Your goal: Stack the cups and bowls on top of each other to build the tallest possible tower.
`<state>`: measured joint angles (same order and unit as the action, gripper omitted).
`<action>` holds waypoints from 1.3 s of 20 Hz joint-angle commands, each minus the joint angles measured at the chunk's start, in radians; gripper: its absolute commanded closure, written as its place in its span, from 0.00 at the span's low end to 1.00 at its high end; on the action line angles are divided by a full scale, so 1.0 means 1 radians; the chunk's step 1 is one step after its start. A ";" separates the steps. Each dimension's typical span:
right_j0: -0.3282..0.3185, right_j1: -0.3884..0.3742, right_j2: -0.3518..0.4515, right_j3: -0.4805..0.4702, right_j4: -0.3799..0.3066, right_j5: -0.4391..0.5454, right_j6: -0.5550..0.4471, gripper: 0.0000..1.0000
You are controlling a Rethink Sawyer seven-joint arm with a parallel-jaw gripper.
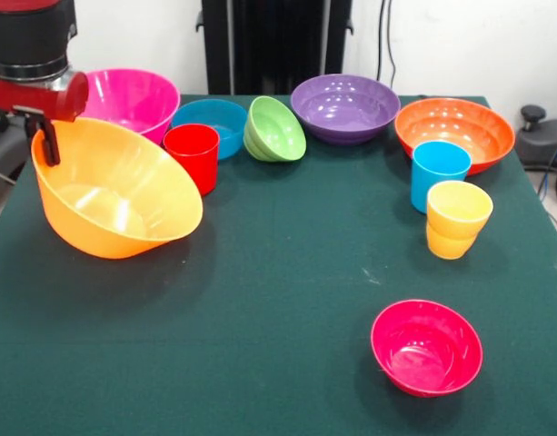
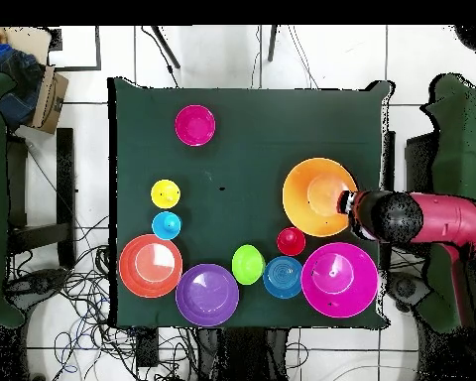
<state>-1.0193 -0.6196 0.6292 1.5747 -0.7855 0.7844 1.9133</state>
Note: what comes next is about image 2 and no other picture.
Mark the large orange bowl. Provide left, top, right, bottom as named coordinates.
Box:
left=282, top=157, right=359, bottom=238

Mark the black tripod leg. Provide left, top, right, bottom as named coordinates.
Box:
left=267, top=25, right=280, bottom=63
left=150, top=25, right=181, bottom=69

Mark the blue cup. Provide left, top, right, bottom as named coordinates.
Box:
left=151, top=210, right=182, bottom=242

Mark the yellow cup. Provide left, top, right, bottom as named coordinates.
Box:
left=150, top=179, right=182, bottom=210

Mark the blue fabric bundle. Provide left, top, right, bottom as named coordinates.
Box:
left=0, top=41, right=45, bottom=130

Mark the purple bowl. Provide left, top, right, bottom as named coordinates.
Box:
left=175, top=263, right=241, bottom=328

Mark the black stool frame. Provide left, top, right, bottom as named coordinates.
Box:
left=5, top=127, right=77, bottom=271

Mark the red-orange bowl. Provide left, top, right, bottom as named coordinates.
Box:
left=118, top=233, right=184, bottom=300

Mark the dark green tablecloth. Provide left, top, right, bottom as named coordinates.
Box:
left=107, top=76, right=396, bottom=330

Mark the large pink bowl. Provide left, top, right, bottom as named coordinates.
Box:
left=300, top=241, right=380, bottom=319

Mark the small crimson bowl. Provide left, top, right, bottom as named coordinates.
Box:
left=174, top=104, right=217, bottom=148

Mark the tangle of floor cables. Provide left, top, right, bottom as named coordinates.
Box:
left=7, top=215, right=199, bottom=381

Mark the red cup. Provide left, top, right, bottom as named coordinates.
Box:
left=276, top=226, right=307, bottom=257

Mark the brown cardboard box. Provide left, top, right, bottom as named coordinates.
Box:
left=25, top=64, right=69, bottom=135

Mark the blue bowl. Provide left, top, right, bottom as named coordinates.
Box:
left=262, top=255, right=303, bottom=300

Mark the white panel black frame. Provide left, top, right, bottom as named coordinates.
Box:
left=47, top=25, right=102, bottom=72

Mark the black pedestal foot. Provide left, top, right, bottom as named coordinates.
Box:
left=3, top=267, right=70, bottom=307
left=388, top=271, right=429, bottom=313

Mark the green bowl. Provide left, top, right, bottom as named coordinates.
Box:
left=231, top=244, right=268, bottom=287

